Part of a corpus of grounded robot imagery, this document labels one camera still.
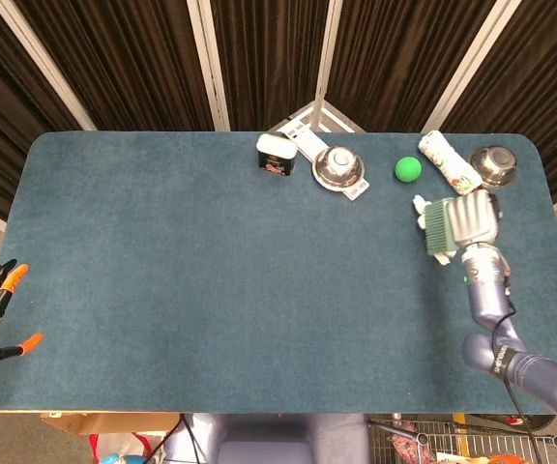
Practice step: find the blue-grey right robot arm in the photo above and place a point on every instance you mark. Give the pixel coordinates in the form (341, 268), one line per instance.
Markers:
(496, 309)

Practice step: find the steel bowl on white box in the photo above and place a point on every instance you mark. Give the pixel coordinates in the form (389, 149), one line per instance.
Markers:
(339, 164)

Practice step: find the black luncheon meat can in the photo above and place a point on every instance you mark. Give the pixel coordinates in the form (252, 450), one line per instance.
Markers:
(276, 155)

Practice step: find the blue table cloth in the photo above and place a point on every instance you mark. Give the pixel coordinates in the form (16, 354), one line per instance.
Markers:
(211, 290)

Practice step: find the white metal floor frame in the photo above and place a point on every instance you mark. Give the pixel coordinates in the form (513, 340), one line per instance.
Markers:
(324, 118)

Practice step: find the blue-grey robot torso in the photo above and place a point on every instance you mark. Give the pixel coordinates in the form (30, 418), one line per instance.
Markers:
(264, 440)

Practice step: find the long flat white box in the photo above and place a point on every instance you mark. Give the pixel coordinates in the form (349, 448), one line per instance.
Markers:
(307, 142)

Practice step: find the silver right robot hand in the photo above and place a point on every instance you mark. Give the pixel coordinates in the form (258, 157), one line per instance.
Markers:
(474, 217)

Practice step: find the pale green hand brush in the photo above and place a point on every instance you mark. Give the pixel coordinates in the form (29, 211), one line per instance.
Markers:
(437, 227)

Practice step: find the brown cardboard box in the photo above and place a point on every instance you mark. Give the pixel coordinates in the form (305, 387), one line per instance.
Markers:
(104, 423)

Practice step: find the red snack package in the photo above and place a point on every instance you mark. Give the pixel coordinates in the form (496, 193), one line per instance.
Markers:
(411, 444)

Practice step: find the green ball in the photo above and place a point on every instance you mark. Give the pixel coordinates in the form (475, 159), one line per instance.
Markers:
(408, 169)

